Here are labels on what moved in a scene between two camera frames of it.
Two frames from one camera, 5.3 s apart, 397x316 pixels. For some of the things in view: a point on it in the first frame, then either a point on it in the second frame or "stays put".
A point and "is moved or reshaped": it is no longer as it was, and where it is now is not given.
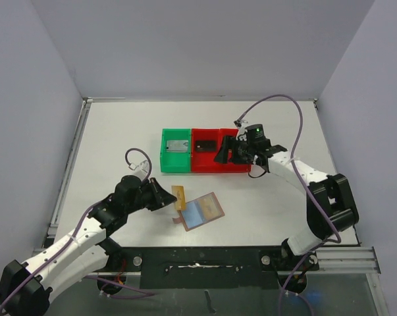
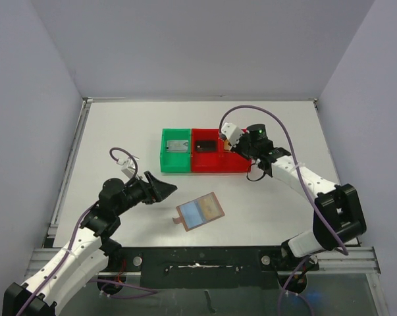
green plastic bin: [175, 161] stays put
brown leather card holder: [199, 211] stays put
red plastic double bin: [203, 162] stays put
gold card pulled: [180, 192] is moved or reshaped
